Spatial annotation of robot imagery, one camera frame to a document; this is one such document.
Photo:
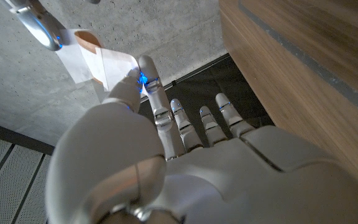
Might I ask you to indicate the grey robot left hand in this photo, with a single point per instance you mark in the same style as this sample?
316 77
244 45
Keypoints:
228 186

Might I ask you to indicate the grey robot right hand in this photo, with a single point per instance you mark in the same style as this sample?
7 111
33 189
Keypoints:
37 25

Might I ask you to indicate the white bandage backing paper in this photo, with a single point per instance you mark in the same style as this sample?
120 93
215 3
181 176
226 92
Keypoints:
71 62

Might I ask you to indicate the black backdrop cloth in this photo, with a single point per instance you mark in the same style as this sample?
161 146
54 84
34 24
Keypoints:
197 84

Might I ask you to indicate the wooden table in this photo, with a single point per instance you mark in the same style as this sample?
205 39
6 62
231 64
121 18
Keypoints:
315 65

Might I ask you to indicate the grey perforated metal panel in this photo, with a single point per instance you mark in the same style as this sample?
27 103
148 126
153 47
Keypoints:
8 180

